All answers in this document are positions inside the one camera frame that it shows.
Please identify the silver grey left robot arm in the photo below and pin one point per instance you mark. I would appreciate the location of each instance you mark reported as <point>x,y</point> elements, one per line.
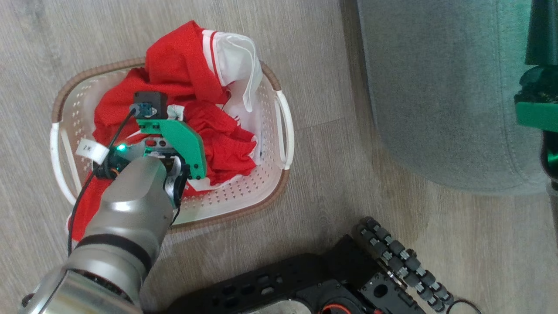
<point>126,209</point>

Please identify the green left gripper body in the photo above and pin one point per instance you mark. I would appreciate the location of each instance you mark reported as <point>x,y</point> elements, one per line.
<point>185,144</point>

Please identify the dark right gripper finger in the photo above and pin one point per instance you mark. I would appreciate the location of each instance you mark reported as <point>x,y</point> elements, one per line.
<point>545,32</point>

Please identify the red shorts with white trim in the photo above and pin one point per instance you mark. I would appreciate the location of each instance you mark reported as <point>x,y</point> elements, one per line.
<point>226,144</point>

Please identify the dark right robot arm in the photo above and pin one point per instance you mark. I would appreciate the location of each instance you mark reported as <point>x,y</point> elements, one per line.
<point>551,157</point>

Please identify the plain red shirt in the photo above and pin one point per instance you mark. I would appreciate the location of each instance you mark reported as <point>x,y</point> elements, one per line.
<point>174,61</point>

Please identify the grey rounded sofa chaise seat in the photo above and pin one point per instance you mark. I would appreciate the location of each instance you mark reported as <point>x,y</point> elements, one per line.
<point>444,87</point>

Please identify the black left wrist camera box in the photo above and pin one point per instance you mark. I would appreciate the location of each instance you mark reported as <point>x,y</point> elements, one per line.
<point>150,104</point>

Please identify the black omni roller wheel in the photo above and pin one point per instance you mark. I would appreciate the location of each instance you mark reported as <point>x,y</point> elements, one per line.
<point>401,261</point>

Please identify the white perforated laundry basket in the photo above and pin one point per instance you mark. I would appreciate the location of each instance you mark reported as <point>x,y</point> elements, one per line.
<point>244,196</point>

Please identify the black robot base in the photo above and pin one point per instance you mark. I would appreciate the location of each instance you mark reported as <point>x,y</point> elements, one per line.
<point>283,283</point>

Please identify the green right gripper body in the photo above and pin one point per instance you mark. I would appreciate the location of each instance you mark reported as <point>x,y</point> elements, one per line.
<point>538,104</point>

